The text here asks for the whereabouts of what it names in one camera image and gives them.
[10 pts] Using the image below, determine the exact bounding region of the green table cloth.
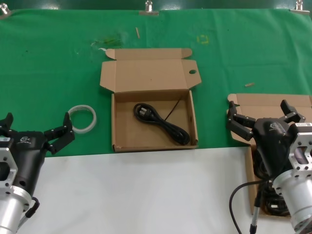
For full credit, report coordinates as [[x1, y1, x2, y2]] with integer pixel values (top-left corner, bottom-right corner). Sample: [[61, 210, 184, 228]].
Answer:
[[0, 9, 312, 158]]

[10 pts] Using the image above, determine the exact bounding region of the cardboard parts box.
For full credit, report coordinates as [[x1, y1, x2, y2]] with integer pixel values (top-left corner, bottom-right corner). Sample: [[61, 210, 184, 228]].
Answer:
[[227, 93, 312, 217]]

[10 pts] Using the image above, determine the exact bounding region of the silver binder clip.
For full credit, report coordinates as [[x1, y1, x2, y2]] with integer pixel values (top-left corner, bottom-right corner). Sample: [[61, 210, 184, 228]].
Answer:
[[139, 0, 159, 17], [0, 5, 12, 20], [290, 0, 312, 16]]

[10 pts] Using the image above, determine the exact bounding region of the black cables bundle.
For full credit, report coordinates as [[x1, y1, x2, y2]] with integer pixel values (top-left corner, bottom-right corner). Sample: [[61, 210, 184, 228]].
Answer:
[[253, 145, 292, 216]]

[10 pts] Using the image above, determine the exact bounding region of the black power cable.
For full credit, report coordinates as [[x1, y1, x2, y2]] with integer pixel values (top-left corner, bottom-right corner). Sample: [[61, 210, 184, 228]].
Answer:
[[133, 96, 191, 146]]

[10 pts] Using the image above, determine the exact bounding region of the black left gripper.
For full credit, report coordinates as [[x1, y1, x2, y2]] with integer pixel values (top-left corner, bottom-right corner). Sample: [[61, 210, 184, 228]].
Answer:
[[0, 112, 76, 197]]

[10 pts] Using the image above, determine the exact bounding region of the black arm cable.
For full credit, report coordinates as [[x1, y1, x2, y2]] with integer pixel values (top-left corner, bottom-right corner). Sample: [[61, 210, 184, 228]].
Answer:
[[24, 196, 40, 219], [228, 177, 276, 234]]

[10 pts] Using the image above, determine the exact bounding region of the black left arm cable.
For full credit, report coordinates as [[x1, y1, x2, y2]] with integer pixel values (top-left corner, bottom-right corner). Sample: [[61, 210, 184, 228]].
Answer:
[[24, 196, 40, 219]]

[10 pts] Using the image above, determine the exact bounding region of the clear tape roll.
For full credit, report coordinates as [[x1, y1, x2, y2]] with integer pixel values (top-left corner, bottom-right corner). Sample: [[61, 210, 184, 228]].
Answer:
[[67, 104, 98, 134]]

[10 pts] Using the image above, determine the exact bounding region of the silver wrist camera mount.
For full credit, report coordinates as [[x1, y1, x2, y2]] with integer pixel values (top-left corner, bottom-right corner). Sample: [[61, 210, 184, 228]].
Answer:
[[0, 140, 19, 195], [288, 122, 312, 177]]

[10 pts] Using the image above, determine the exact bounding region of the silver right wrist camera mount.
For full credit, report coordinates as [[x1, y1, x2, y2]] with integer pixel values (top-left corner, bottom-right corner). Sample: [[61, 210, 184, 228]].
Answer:
[[288, 122, 312, 177]]

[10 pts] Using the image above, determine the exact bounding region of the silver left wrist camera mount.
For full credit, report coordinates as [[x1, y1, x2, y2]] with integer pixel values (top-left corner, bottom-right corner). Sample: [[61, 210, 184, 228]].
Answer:
[[0, 140, 19, 195]]

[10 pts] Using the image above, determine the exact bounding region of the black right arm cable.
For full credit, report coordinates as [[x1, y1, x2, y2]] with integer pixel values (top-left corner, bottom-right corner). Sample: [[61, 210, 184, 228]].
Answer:
[[228, 177, 276, 234]]

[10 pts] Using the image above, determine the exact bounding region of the open cardboard box with hole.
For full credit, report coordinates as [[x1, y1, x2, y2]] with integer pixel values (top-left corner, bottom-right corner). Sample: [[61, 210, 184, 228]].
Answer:
[[99, 48, 202, 153]]

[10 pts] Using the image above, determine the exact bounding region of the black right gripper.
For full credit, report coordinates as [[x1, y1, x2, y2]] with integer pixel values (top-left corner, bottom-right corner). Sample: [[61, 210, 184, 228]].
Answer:
[[226, 99, 306, 178]]

